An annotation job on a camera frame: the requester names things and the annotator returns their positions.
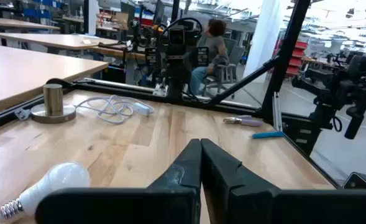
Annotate red storage bins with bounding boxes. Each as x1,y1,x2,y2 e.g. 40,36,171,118
286,39,308,77

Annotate black aluminium table frame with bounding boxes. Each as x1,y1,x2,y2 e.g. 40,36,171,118
0,0,342,189

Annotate white pillar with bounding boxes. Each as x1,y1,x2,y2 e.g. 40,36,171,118
243,0,285,84

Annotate white lightbulb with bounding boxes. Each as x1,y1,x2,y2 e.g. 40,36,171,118
0,161,91,223

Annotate person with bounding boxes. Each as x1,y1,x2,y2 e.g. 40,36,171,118
190,18,230,96

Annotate black device corner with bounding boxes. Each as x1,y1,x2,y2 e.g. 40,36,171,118
342,172,366,190

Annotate white lamp cable with switch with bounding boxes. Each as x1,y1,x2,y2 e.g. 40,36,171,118
14,95,155,125

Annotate purple-handled pliers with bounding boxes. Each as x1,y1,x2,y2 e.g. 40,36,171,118
222,115,263,128

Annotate grey office chair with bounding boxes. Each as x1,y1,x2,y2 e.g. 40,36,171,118
201,45,245,97

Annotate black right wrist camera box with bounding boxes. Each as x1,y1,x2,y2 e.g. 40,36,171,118
168,27,186,45

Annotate blue marker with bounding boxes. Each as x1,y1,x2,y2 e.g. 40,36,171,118
252,131,285,139

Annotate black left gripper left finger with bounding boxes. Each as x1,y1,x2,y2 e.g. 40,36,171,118
35,139,202,224

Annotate black camera mount rig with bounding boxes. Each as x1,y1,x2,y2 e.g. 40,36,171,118
291,55,366,156

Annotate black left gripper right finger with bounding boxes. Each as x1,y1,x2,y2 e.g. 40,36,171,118
201,139,366,224

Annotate large light wood table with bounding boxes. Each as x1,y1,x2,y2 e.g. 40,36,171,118
0,43,109,118

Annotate blue storage bins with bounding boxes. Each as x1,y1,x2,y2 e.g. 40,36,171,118
23,0,62,19

